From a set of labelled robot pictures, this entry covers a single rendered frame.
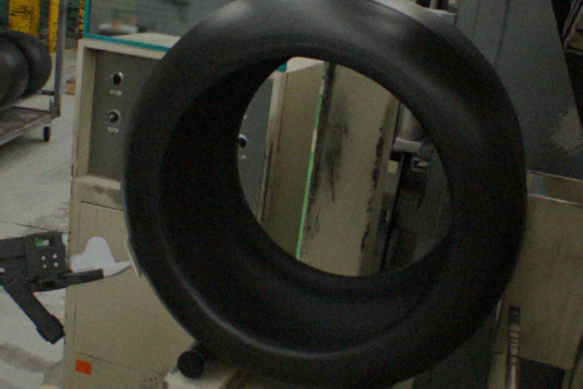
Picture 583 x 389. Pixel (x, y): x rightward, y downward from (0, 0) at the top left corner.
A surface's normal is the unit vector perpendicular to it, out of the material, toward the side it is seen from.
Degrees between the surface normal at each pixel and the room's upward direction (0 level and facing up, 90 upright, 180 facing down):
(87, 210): 90
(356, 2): 43
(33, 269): 70
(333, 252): 90
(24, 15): 92
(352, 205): 90
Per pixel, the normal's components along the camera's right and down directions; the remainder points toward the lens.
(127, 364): -0.29, 0.21
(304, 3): -0.18, -0.58
